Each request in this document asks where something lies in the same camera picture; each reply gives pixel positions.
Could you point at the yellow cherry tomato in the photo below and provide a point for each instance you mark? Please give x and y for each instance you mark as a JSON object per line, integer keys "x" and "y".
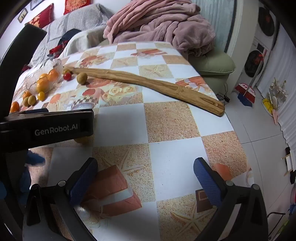
{"x": 41, "y": 96}

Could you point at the long wooden stick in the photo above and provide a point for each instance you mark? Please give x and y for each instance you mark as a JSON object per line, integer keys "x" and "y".
{"x": 161, "y": 84}

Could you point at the black curved panel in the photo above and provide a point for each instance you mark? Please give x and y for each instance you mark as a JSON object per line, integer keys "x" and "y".
{"x": 20, "y": 64}

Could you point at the white curtain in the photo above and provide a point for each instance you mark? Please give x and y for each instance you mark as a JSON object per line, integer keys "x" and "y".
{"x": 286, "y": 81}

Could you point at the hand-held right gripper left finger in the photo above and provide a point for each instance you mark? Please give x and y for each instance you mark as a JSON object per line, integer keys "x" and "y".
{"x": 84, "y": 183}

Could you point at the framed wall picture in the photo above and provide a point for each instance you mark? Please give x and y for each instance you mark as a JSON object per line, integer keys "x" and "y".
{"x": 22, "y": 15}
{"x": 35, "y": 3}

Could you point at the orange mandarin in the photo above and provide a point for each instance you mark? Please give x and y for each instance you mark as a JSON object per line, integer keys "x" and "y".
{"x": 43, "y": 77}
{"x": 53, "y": 74}
{"x": 41, "y": 86}
{"x": 14, "y": 107}
{"x": 26, "y": 94}

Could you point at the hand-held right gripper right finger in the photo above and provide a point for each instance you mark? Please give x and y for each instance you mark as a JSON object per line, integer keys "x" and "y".
{"x": 208, "y": 183}

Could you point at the dried plant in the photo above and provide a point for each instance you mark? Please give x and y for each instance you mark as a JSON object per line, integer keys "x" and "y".
{"x": 278, "y": 90}

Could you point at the pale ribbed panel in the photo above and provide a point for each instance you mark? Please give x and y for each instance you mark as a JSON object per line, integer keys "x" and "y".
{"x": 215, "y": 18}

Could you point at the red and navy clothing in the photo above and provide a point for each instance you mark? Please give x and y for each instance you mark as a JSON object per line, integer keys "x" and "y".
{"x": 69, "y": 36}

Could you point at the blue cloth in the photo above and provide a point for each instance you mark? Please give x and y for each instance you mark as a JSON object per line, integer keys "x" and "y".
{"x": 35, "y": 158}

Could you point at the red patterned cushion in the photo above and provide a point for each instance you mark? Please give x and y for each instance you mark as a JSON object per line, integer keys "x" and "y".
{"x": 76, "y": 5}
{"x": 41, "y": 16}

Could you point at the pink plastic object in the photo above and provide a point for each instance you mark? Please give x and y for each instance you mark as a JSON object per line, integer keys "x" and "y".
{"x": 275, "y": 117}

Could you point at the pink fleece blanket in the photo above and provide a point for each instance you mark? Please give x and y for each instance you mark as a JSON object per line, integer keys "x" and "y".
{"x": 161, "y": 23}

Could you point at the round black red decoration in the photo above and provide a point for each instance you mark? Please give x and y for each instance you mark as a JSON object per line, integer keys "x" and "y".
{"x": 266, "y": 20}

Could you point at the red cherry tomato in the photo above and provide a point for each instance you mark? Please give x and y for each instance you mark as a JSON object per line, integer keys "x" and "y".
{"x": 67, "y": 76}

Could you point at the checkered printed tablecloth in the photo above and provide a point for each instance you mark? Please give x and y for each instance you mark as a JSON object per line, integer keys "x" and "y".
{"x": 166, "y": 166}

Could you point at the small white wooden frame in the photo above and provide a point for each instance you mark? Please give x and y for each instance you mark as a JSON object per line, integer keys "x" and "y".
{"x": 290, "y": 162}

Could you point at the red and blue broom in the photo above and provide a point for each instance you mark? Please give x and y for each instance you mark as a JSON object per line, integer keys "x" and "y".
{"x": 245, "y": 92}

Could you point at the clear glass bowl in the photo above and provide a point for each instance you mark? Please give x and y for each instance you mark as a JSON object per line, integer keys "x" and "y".
{"x": 31, "y": 81}

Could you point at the yellow plastic object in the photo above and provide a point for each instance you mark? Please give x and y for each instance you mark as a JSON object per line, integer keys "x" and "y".
{"x": 267, "y": 104}

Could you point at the grey striped bedding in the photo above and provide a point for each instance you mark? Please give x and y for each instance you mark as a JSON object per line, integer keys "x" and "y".
{"x": 69, "y": 20}

